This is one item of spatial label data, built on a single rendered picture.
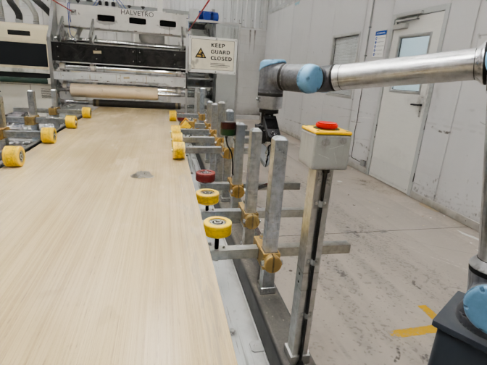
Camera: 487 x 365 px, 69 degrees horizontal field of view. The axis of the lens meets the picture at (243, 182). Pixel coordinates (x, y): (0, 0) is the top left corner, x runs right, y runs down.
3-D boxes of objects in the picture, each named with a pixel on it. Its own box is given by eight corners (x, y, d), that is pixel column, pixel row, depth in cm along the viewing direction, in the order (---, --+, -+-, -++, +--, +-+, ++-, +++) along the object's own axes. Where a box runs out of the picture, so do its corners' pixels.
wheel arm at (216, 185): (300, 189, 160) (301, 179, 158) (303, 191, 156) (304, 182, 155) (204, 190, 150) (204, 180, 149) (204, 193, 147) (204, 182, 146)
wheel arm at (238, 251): (344, 250, 113) (346, 238, 112) (349, 256, 110) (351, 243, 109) (208, 257, 104) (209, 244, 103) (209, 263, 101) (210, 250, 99)
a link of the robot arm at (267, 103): (285, 97, 123) (259, 95, 121) (284, 111, 125) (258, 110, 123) (278, 95, 132) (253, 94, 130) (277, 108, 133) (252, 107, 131)
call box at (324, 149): (330, 164, 71) (335, 125, 69) (346, 174, 65) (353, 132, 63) (297, 164, 70) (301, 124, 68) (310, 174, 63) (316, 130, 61)
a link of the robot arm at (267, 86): (277, 58, 116) (254, 57, 122) (275, 97, 120) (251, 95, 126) (293, 60, 123) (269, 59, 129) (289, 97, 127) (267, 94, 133)
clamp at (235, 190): (238, 187, 157) (238, 177, 155) (244, 198, 144) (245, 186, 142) (225, 187, 155) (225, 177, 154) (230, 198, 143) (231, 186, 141)
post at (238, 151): (237, 232, 155) (243, 122, 141) (238, 235, 152) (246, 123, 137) (229, 232, 154) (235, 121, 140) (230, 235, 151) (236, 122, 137)
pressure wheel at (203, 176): (213, 193, 154) (214, 168, 151) (215, 200, 147) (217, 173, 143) (194, 194, 152) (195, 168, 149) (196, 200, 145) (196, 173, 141)
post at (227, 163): (227, 206, 178) (232, 108, 163) (228, 208, 174) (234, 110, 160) (220, 206, 177) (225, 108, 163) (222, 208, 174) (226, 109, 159)
